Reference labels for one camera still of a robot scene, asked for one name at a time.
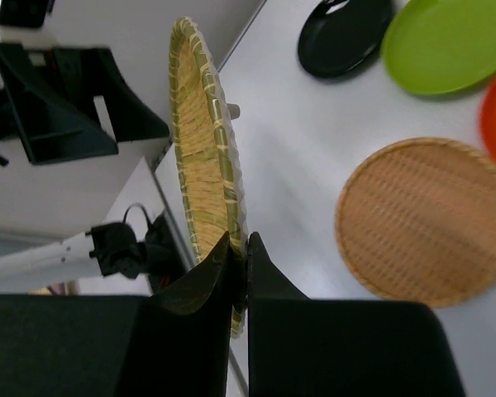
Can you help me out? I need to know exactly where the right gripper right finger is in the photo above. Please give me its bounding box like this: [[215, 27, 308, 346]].
[[247, 233, 465, 396]]

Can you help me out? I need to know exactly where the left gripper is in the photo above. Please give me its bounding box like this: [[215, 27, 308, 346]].
[[0, 0, 170, 183]]

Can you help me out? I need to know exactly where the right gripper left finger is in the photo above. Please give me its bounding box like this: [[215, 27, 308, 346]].
[[0, 237, 231, 396]]

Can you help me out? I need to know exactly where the green-rimmed bamboo tray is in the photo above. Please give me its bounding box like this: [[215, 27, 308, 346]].
[[167, 16, 250, 340]]

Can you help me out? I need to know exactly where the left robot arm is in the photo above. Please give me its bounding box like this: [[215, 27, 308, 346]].
[[0, 1, 192, 293]]

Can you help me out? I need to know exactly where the brown woven bamboo tray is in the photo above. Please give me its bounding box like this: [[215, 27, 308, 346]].
[[335, 137, 496, 308]]

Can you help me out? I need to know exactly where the black plastic plate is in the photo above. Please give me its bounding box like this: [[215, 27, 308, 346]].
[[297, 0, 395, 79]]

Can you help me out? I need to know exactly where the green plastic plate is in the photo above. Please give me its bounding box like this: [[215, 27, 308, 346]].
[[381, 1, 496, 95]]

